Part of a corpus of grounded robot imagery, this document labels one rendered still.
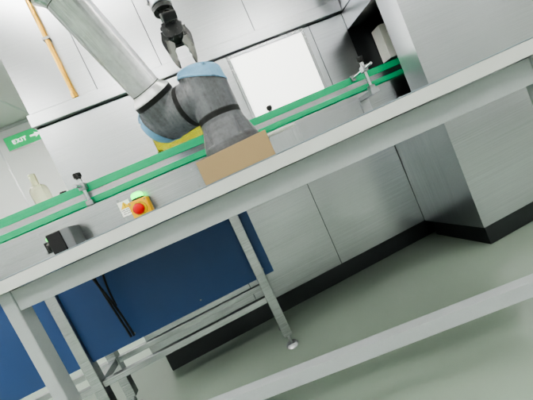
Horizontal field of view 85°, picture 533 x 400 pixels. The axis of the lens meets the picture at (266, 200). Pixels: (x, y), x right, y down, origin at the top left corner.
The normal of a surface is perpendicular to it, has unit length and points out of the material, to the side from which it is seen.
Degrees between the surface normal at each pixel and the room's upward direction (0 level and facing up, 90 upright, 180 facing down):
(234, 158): 90
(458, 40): 90
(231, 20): 90
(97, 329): 90
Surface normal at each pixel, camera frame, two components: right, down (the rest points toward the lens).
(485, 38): 0.16, 0.02
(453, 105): -0.04, 0.11
